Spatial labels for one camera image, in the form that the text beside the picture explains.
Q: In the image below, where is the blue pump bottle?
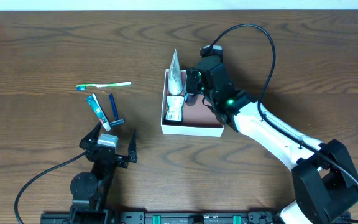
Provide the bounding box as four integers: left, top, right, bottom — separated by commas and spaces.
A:
184, 93, 198, 106

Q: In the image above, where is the white lotion tube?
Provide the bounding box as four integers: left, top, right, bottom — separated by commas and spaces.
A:
167, 50, 183, 95

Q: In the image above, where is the green white toothbrush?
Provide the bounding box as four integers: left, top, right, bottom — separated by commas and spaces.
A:
76, 82, 132, 91

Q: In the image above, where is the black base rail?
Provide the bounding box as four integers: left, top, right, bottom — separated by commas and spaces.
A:
40, 211, 284, 224

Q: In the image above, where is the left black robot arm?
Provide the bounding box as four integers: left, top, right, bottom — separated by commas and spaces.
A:
68, 123, 137, 224

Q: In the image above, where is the green white packet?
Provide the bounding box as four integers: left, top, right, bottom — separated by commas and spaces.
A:
165, 95, 184, 122

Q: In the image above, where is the blue disposable razor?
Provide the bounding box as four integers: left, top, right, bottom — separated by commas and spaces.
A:
109, 93, 124, 126

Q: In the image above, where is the left black cable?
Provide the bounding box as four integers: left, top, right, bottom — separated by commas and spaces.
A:
14, 151, 86, 224

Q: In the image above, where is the right black cable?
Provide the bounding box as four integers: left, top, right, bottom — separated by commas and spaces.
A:
208, 23, 358, 223

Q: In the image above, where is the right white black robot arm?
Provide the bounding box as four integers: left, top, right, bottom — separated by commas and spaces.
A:
185, 55, 358, 223

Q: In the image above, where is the teal toothpaste tube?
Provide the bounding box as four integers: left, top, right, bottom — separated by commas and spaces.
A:
86, 94, 111, 131

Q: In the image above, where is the black cable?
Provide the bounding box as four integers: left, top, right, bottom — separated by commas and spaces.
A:
208, 23, 358, 223
14, 151, 86, 224

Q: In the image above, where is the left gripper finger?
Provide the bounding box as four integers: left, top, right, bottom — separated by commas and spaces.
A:
79, 123, 102, 149
128, 130, 137, 163

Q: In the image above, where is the white box pink interior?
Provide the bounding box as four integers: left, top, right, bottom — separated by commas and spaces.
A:
160, 69, 224, 137

